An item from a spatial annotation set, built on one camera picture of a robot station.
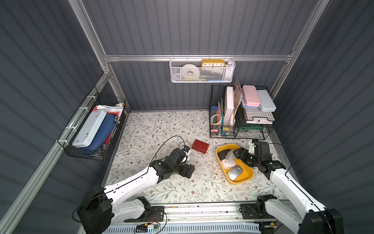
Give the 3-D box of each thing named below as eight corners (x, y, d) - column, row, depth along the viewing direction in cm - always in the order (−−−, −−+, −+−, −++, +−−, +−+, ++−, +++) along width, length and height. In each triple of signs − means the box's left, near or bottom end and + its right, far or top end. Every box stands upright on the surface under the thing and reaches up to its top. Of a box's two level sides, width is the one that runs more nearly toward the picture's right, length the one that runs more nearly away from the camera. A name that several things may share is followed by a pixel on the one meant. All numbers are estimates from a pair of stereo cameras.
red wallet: (191, 148, 100) (191, 146, 98) (195, 140, 104) (195, 138, 102) (205, 154, 97) (205, 152, 95) (209, 146, 101) (209, 144, 99)
